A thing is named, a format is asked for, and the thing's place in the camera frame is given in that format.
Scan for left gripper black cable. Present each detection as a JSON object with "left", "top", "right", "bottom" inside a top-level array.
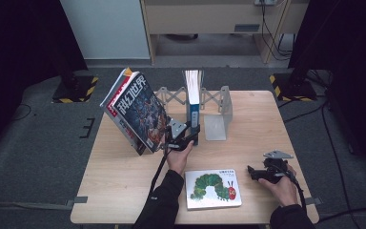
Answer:
[{"left": 148, "top": 139, "right": 173, "bottom": 198}]

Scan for white cabinet panel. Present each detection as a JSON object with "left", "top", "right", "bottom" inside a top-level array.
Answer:
[{"left": 59, "top": 0, "right": 151, "bottom": 60}]

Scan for black curtain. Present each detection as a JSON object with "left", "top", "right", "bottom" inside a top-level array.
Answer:
[{"left": 288, "top": 0, "right": 366, "bottom": 182}]

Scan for thick black floor cable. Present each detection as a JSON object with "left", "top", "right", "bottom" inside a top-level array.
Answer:
[{"left": 317, "top": 207, "right": 366, "bottom": 223}]

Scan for black hanging desk cables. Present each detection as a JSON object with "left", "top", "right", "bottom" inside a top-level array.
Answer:
[{"left": 259, "top": 0, "right": 295, "bottom": 62}]

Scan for grey desk label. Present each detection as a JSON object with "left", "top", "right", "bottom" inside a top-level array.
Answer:
[{"left": 234, "top": 23, "right": 261, "bottom": 32}]

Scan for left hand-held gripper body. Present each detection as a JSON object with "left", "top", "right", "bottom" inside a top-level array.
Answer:
[{"left": 165, "top": 117, "right": 193, "bottom": 153}]

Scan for person's right hand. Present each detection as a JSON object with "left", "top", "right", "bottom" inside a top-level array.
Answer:
[{"left": 257, "top": 165, "right": 299, "bottom": 208}]

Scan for grey tape strip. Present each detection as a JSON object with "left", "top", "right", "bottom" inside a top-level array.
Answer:
[
  {"left": 66, "top": 196, "right": 89, "bottom": 208},
  {"left": 304, "top": 197, "right": 324, "bottom": 206}
]

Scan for long black floor cable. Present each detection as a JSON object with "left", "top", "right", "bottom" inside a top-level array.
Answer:
[{"left": 282, "top": 98, "right": 355, "bottom": 223}]

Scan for dark blue illustrated magazine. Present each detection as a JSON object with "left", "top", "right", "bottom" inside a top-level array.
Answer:
[{"left": 111, "top": 71, "right": 170, "bottom": 155}]

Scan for person's left hand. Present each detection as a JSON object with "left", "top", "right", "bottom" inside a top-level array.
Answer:
[{"left": 166, "top": 139, "right": 194, "bottom": 177}]

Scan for blue landscape cover book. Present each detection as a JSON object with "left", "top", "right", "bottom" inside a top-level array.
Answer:
[{"left": 183, "top": 70, "right": 204, "bottom": 147}]

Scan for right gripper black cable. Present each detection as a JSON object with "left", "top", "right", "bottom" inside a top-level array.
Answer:
[{"left": 285, "top": 171, "right": 308, "bottom": 213}]

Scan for white caterpillar picture book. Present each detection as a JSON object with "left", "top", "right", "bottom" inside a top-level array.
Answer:
[{"left": 184, "top": 169, "right": 243, "bottom": 211}]

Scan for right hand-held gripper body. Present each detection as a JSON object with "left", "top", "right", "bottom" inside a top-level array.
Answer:
[{"left": 262, "top": 150, "right": 295, "bottom": 185}]

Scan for thin black floor cable loop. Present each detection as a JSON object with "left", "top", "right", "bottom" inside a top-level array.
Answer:
[{"left": 11, "top": 103, "right": 32, "bottom": 122}]

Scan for portrait magazine with red label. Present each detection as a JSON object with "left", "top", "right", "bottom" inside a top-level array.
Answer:
[{"left": 99, "top": 67, "right": 145, "bottom": 156}]

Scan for black stand with striped base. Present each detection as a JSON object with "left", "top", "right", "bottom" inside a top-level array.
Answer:
[
  {"left": 269, "top": 68, "right": 318, "bottom": 103},
  {"left": 51, "top": 63, "right": 99, "bottom": 104}
]

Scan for beige wooden desk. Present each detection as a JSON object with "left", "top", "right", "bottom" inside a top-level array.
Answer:
[{"left": 139, "top": 0, "right": 311, "bottom": 65}]

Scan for grey expandable metal bookend rack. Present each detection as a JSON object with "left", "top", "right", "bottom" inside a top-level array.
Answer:
[{"left": 153, "top": 85, "right": 234, "bottom": 141}]

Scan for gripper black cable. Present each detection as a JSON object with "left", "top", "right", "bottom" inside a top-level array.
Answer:
[
  {"left": 148, "top": 139, "right": 173, "bottom": 198},
  {"left": 285, "top": 171, "right": 308, "bottom": 213}
]

